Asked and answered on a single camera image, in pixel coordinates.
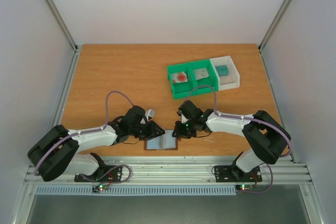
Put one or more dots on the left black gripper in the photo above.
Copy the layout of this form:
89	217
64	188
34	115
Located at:
153	130

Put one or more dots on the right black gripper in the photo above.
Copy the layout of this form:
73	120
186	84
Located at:
182	128

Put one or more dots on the brown leather card holder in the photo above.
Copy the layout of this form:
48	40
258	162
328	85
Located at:
164	142

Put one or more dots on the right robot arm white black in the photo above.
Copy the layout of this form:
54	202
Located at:
268	140

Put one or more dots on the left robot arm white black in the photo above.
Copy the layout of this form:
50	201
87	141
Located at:
53	153

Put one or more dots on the red white card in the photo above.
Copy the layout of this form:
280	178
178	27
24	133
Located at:
179	77

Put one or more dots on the grey card in bin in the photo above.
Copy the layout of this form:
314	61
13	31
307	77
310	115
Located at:
201	73

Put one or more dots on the teal card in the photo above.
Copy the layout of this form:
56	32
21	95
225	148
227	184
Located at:
222	70

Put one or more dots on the green double bin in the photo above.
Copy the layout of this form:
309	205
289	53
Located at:
181	90

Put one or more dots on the white bin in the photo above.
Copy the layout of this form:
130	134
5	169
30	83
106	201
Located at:
226	82

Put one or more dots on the left controller board with leds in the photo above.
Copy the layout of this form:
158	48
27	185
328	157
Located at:
99	188

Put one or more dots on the controller board with leds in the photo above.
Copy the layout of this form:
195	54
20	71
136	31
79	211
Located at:
99	188
244	187

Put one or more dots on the right controller board with leds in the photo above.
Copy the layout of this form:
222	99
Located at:
244	187

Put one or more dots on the right aluminium upright profile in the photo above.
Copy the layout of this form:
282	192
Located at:
276	20

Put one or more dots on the aluminium upright profile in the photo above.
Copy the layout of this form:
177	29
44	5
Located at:
55	12
276	20

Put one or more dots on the left aluminium upright profile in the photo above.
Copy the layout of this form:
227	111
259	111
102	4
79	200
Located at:
55	12

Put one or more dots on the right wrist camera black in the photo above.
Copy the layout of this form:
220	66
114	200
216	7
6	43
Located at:
189	108

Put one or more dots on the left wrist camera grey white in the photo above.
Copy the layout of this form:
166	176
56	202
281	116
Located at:
149	114

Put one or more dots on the aluminium front rail frame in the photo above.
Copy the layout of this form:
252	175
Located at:
190	170

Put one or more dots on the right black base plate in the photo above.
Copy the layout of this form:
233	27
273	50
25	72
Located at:
223	172

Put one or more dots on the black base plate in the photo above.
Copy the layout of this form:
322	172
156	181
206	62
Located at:
223	172
102	175

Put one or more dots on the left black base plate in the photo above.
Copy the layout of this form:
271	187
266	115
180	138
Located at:
102	175

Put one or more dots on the blue slotted cable duct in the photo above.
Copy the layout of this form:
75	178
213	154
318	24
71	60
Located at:
140	190

